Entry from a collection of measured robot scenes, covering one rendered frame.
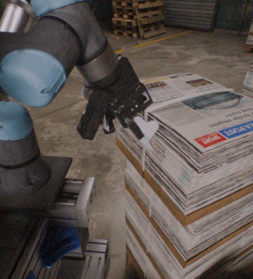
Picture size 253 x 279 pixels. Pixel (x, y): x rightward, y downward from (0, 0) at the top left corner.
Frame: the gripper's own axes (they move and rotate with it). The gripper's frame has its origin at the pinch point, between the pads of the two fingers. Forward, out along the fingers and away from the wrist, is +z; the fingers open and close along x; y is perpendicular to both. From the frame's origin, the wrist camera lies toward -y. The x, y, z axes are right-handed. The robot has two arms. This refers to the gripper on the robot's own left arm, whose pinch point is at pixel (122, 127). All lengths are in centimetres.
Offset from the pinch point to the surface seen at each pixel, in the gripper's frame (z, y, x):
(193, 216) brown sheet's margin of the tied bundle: 44.7, 1.0, -4.1
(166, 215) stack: 34.1, -11.9, -2.6
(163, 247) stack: 34.9, -28.1, -2.6
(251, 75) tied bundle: 9, 14, 55
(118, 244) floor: -4, -85, -2
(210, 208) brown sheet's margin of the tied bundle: 44.8, 1.1, 0.9
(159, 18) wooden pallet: -536, -44, 394
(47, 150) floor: -121, -85, -18
